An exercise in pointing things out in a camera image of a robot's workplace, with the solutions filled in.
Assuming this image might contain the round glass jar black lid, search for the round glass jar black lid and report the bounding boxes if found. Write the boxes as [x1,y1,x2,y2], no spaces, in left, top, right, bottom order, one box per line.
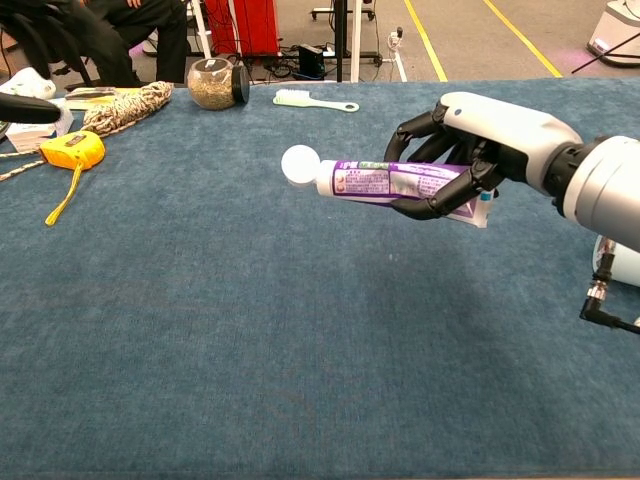
[186,57,251,111]

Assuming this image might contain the blue carpet table mat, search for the blue carpet table mat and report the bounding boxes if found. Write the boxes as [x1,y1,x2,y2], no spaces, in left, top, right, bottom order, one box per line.
[0,77,640,480]

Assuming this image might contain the small black box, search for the small black box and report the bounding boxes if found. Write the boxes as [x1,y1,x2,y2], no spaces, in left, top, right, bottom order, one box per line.
[298,43,326,79]

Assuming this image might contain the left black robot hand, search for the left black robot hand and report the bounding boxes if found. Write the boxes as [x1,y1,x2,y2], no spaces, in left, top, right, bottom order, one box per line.
[0,91,62,125]

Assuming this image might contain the seated person black trousers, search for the seated person black trousers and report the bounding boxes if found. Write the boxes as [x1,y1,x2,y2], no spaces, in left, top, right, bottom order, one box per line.
[0,0,189,89]

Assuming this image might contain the beige braided rope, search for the beige braided rope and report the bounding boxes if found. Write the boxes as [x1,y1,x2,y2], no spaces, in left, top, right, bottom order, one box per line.
[0,81,175,182]

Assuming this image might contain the white machine base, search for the white machine base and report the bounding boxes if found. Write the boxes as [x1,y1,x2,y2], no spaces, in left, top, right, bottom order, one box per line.
[585,0,640,69]

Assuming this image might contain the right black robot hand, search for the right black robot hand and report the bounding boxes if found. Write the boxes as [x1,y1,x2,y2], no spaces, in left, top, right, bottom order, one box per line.
[383,91,584,221]

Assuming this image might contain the white blue milk carton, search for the white blue milk carton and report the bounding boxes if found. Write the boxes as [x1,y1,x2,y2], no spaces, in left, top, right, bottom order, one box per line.
[5,99,75,153]

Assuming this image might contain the white frame leg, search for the white frame leg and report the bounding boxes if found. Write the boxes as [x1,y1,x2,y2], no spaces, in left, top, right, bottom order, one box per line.
[348,0,409,84]
[189,0,214,60]

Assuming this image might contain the yellow tape measure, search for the yellow tape measure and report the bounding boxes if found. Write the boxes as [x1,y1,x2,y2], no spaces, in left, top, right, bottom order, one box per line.
[38,129,107,227]

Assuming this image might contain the purple white toothpaste tube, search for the purple white toothpaste tube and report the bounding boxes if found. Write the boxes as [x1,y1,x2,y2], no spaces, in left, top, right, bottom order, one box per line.
[280,144,499,229]

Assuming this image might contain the mint green brush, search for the mint green brush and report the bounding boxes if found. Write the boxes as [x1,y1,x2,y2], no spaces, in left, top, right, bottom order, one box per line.
[272,88,361,114]

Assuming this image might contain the black tripod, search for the black tripod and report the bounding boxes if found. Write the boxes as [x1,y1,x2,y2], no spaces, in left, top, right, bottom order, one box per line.
[333,0,350,84]

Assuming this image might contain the red cabinet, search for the red cabinet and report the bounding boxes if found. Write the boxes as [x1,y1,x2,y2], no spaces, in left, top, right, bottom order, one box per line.
[203,0,280,57]

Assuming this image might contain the yellow razor blister pack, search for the yellow razor blister pack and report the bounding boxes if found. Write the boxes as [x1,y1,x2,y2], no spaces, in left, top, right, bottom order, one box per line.
[64,86,144,112]

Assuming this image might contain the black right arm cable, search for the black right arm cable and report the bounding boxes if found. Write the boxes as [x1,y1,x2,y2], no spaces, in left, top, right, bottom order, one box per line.
[579,252,640,336]

